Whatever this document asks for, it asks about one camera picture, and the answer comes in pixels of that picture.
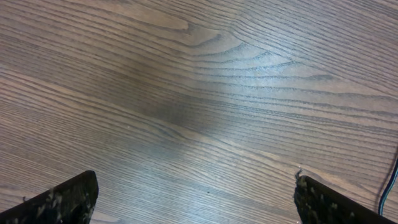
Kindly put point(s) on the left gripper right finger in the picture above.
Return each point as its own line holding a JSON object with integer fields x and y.
{"x": 318, "y": 204}

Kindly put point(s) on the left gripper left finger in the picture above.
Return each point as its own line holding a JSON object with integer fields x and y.
{"x": 71, "y": 202}

